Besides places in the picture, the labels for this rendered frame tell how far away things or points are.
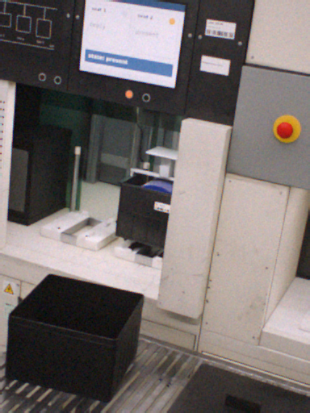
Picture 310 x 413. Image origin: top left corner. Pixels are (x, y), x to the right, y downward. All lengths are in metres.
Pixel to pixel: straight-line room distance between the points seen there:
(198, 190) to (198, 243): 0.14
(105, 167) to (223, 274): 1.21
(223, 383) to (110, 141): 1.52
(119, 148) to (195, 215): 1.16
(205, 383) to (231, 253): 0.39
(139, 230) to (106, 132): 0.86
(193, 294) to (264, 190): 0.34
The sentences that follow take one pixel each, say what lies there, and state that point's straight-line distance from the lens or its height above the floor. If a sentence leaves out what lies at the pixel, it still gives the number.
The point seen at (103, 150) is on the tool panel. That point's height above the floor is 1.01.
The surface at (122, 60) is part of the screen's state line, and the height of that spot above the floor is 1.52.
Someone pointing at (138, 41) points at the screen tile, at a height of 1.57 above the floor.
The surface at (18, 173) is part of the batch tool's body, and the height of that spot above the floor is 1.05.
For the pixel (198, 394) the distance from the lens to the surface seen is 1.68.
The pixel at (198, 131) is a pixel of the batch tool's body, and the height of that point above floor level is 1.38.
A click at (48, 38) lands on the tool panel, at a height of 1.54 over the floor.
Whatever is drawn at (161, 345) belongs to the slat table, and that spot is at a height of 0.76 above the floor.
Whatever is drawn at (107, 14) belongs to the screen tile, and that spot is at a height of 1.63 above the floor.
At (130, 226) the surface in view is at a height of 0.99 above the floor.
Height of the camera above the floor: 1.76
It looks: 18 degrees down
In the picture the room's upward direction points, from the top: 7 degrees clockwise
